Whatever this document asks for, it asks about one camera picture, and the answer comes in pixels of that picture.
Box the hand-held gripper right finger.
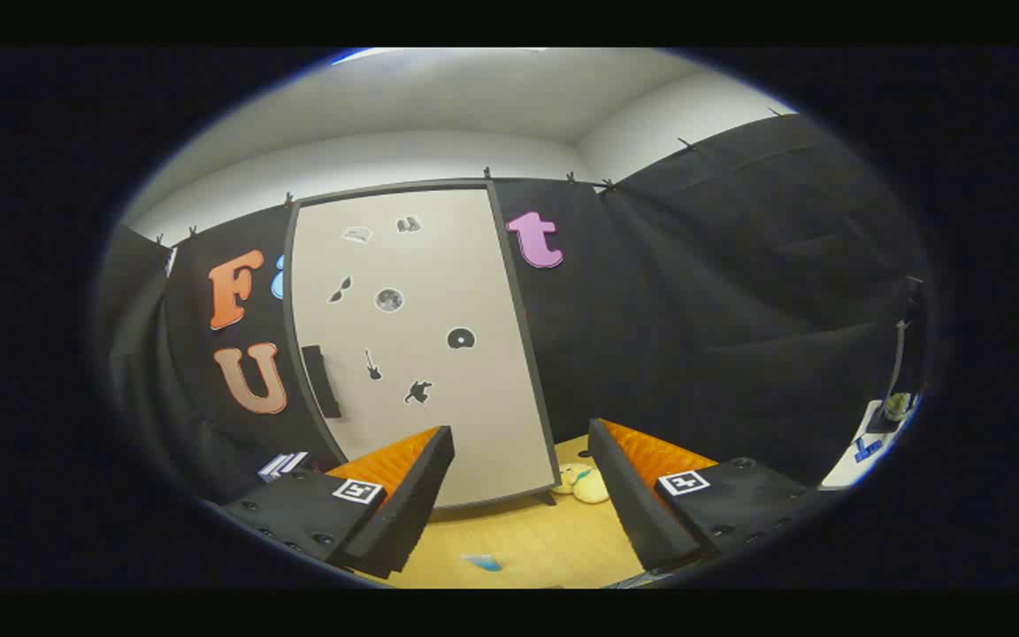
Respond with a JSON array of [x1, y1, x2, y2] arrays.
[[586, 418, 842, 576]]

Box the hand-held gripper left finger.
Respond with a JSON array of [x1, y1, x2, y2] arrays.
[[213, 425, 456, 580]]

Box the white cabinet door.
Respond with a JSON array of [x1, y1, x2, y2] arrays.
[[287, 184, 556, 510]]

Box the yellow plush toy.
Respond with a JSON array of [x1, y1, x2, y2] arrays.
[[552, 463, 610, 505]]

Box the dark grey cabinet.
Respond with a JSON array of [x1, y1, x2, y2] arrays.
[[282, 179, 562, 512]]

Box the black backdrop cloth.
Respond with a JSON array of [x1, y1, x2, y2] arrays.
[[94, 113, 935, 505]]

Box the white side table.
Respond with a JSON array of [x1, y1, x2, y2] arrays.
[[819, 398, 922, 489]]

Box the thin metal stand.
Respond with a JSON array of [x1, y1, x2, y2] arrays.
[[885, 276, 926, 417]]

